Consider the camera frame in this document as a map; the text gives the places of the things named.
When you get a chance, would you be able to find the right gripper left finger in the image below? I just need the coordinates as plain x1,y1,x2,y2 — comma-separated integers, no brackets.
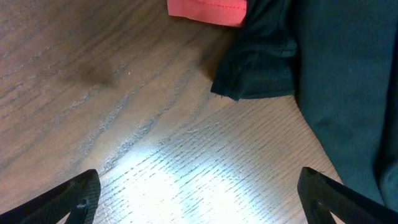
1,169,101,224

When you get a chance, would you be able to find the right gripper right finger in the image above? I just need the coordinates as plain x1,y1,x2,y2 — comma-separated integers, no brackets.
297,167,397,224

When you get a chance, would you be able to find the black garment pile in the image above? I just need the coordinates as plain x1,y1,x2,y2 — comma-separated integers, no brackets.
211,0,397,210

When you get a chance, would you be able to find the red garment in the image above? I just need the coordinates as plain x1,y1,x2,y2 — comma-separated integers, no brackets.
167,0,248,27

